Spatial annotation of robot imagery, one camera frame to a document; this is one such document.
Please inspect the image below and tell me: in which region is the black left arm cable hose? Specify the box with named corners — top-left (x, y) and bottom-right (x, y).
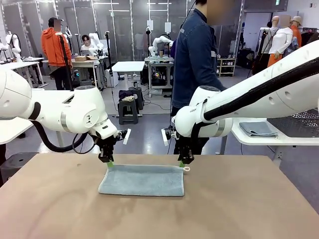
top-left (32, 102), bottom-right (100, 154)

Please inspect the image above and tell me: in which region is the mannequin in grey top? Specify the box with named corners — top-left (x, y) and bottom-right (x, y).
top-left (268, 15), bottom-right (280, 54)

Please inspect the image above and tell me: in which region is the slim black tripod stand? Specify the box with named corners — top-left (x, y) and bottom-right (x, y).
top-left (104, 31), bottom-right (114, 75)

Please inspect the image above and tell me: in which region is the white side table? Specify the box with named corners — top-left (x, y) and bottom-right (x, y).
top-left (231, 117), bottom-right (319, 160)

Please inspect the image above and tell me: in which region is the cardboard box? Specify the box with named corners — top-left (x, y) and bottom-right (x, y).
top-left (74, 55), bottom-right (98, 62)

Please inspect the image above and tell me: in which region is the wooden shelf rack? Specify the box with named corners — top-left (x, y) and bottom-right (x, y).
top-left (216, 57), bottom-right (237, 77)

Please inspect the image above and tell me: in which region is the black stool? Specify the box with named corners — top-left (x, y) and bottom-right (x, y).
top-left (132, 86), bottom-right (145, 111)

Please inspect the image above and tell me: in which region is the pile of dark clothes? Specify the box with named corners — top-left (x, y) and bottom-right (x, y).
top-left (118, 89), bottom-right (138, 103)

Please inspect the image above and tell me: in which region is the black right arm cable sleeve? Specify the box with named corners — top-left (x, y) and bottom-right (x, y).
top-left (190, 61), bottom-right (319, 140)

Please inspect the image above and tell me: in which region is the dark perforated basket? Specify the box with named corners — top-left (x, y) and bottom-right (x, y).
top-left (266, 109), bottom-right (319, 137)

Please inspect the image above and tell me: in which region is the person in denim jacket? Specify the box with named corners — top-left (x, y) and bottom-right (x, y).
top-left (171, 0), bottom-right (228, 155)

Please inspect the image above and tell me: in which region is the blue towel with loop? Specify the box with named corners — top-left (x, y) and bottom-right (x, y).
top-left (98, 164), bottom-right (191, 197)

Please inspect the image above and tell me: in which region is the dark hanging garment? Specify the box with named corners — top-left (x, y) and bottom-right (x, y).
top-left (301, 31), bottom-right (319, 47)

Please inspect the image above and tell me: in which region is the grey robot bench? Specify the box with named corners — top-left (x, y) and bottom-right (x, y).
top-left (144, 56), bottom-right (175, 98)

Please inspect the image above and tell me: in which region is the mannequin in orange with hat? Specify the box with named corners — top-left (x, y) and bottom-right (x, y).
top-left (290, 15), bottom-right (304, 48)

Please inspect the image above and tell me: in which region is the seated person in white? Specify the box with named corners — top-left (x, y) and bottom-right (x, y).
top-left (81, 34), bottom-right (98, 57)

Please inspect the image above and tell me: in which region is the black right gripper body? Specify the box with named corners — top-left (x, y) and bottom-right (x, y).
top-left (177, 136), bottom-right (194, 156)

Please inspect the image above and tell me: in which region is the person in orange hoodie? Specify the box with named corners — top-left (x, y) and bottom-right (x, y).
top-left (41, 17), bottom-right (73, 91)

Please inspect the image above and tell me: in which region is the white background table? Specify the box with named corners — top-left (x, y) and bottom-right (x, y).
top-left (111, 61), bottom-right (146, 88)

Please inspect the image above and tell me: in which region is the stack of folded towels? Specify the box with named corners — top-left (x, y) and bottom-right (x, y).
top-left (239, 121), bottom-right (279, 139)

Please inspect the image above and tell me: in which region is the grey stool holding clothes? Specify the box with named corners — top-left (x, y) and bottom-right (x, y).
top-left (118, 98), bottom-right (139, 125)

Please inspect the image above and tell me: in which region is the person's right forearm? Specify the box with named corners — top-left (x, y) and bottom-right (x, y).
top-left (198, 71), bottom-right (228, 92)

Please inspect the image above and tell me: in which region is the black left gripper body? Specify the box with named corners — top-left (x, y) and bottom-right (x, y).
top-left (95, 135), bottom-right (118, 155)

